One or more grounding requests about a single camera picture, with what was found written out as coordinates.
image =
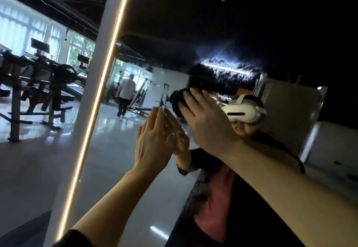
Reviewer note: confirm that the person's right hand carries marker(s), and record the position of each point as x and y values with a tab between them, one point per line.
210	121

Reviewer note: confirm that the person's left hand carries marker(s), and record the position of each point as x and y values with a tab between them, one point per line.
154	146

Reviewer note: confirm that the dark brown cleaning cloth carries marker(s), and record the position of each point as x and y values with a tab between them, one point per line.
176	101

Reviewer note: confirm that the large wall mirror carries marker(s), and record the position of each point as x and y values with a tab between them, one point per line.
168	25

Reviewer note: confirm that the person's right forearm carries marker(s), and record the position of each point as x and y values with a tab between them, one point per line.
296	191

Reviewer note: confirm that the person's left forearm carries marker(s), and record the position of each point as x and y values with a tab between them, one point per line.
114	207

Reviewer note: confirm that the black gym weight machine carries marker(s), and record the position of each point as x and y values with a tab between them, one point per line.
39	90

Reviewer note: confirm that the large bright gym window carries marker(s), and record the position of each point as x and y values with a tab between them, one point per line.
33	31

